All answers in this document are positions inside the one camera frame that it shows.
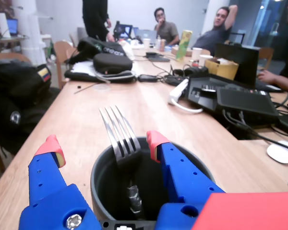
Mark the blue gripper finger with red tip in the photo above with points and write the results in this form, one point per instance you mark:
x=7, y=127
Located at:
x=184, y=177
x=48, y=191

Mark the dark gray plastic cup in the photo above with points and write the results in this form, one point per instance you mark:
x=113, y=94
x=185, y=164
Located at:
x=103, y=191

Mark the white power strip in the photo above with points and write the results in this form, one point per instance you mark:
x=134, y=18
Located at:
x=178, y=92

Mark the black electronics box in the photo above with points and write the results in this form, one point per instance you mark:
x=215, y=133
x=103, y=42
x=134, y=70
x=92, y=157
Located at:
x=242, y=100

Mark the white computer mouse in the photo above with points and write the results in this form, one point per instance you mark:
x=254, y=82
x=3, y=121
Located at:
x=280, y=152

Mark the black backpack, flag patch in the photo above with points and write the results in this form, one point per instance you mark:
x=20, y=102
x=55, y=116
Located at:
x=16, y=91

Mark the black power adapter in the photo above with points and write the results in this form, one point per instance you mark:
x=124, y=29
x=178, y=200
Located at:
x=147, y=78

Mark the thin wooden stick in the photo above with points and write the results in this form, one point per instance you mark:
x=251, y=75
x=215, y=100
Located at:
x=85, y=88

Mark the yellow cardboard box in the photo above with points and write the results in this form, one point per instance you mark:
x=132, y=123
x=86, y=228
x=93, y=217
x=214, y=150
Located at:
x=222, y=68

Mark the clear round lid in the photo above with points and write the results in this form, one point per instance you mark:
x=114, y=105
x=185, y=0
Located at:
x=101, y=87

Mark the white paper cup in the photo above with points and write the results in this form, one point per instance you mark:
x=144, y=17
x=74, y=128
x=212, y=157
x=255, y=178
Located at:
x=146, y=43
x=205, y=60
x=196, y=53

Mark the black flat tablet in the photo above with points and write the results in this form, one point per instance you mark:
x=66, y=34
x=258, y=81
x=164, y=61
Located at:
x=158, y=59

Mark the black laptop lid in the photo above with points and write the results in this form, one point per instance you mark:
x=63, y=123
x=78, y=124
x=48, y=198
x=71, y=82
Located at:
x=240, y=62

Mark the green yellow drink carton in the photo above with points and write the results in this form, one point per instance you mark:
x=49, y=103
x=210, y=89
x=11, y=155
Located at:
x=183, y=45

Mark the black zip case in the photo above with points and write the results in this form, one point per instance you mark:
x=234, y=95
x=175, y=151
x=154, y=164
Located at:
x=112, y=62

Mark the light wooden chair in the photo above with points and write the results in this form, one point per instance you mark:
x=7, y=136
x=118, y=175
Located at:
x=62, y=55

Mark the reclining person in gray shirt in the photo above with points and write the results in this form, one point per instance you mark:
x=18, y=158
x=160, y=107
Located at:
x=213, y=36

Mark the silver open laptop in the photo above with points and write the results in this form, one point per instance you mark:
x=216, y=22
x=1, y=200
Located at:
x=146, y=36

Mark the seated person with glasses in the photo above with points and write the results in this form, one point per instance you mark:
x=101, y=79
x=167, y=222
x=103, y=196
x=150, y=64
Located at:
x=166, y=31

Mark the black printed bag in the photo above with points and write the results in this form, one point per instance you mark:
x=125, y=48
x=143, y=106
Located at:
x=98, y=48

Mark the white round column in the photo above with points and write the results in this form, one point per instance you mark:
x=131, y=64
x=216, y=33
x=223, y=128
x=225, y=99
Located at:
x=31, y=31

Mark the small laptop, blue screen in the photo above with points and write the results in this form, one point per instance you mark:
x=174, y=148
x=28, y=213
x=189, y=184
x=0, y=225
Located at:
x=12, y=26

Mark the standing person in black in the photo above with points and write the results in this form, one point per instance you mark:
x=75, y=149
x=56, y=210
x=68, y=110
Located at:
x=94, y=16

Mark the red camera mount bracket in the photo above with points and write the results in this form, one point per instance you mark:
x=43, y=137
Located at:
x=249, y=213

